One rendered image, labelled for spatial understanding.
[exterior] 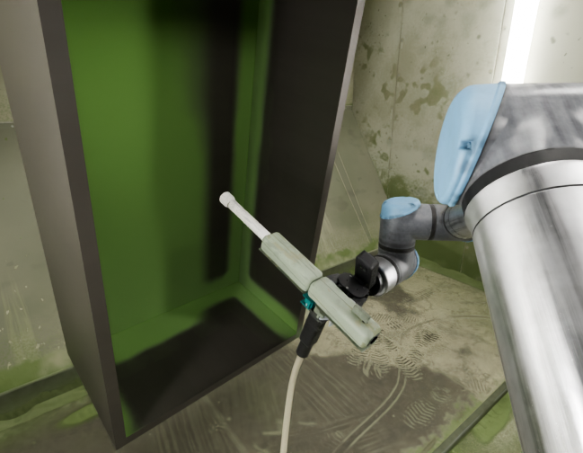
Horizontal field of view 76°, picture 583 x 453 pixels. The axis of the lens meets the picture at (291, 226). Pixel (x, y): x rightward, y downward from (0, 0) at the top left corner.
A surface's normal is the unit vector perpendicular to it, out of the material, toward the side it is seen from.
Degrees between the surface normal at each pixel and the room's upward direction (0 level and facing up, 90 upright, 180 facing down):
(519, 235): 59
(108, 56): 102
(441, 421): 0
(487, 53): 90
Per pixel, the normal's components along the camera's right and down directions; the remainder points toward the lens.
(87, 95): 0.68, 0.44
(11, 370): 0.51, -0.28
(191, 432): -0.01, -0.94
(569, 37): -0.79, 0.22
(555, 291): -0.69, -0.44
